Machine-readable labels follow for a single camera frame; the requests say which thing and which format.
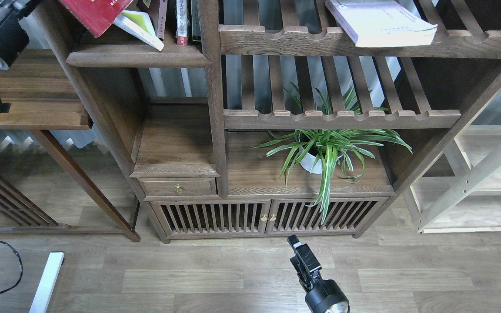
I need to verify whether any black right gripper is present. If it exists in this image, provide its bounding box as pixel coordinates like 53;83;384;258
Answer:
287;234;350;313

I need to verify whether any red cover book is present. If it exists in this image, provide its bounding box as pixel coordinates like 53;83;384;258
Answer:
59;0;131;38

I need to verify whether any yellow green cover book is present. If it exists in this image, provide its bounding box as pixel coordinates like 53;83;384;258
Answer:
113;10;164;51

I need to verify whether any white thick book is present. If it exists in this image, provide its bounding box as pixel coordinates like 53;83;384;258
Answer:
324;0;438;48

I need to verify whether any light wooden shelf unit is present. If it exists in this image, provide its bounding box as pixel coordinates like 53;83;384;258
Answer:
403;89;501;233

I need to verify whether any white plant pot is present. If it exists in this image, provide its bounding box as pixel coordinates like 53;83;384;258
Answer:
298;147;343;174

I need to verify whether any green spider plant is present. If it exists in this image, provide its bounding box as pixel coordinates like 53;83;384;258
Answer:
251;82;413;225

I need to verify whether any brass drawer knob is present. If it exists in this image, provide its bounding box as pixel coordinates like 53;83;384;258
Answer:
174;184;184;194

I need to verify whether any dark wooden side table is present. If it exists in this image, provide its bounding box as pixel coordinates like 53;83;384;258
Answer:
0;49;140;242

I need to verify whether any dark wooden bookshelf cabinet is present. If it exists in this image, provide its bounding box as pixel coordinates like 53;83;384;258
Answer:
34;0;501;243

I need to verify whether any white red upright book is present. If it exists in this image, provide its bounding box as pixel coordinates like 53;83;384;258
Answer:
176;0;189;46

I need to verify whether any dark green upright book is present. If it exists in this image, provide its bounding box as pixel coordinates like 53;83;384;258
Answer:
190;0;201;44

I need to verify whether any white flat bar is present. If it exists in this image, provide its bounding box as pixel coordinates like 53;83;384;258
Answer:
29;251;65;313

